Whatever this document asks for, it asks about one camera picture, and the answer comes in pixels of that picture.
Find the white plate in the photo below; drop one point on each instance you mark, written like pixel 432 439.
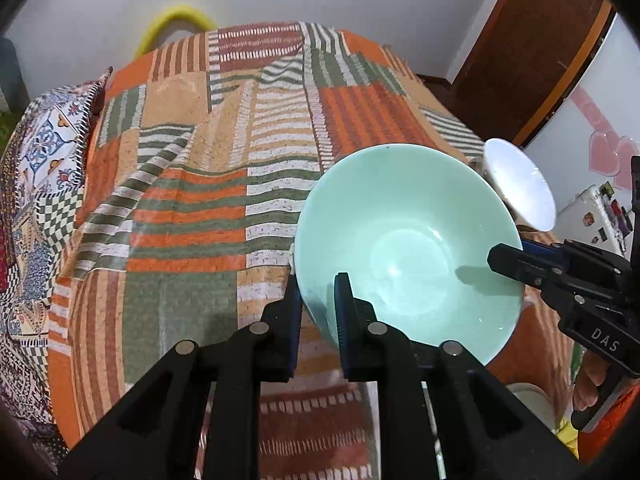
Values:
pixel 525 185

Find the brown wooden door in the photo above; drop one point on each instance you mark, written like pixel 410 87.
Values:
pixel 525 35

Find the green bowl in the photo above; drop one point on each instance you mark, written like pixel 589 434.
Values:
pixel 400 220

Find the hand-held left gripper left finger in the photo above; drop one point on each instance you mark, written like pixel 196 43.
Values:
pixel 295 320

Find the pink heart sticker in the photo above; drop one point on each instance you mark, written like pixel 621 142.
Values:
pixel 605 152

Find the patterned quilt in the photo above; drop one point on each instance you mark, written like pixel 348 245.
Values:
pixel 40 160

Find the person's right hand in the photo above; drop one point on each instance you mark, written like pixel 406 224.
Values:
pixel 587 380

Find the person's orange clothing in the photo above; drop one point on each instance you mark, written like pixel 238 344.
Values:
pixel 622 397

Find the striped patchwork blanket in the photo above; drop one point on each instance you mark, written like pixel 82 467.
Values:
pixel 200 185

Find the white refrigerator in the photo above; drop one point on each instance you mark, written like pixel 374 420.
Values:
pixel 575 125

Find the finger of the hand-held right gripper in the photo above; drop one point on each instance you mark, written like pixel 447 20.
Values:
pixel 515 265
pixel 542 252

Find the beige round object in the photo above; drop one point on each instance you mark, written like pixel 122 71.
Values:
pixel 530 400

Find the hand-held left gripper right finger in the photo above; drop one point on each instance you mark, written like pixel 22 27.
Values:
pixel 342 320

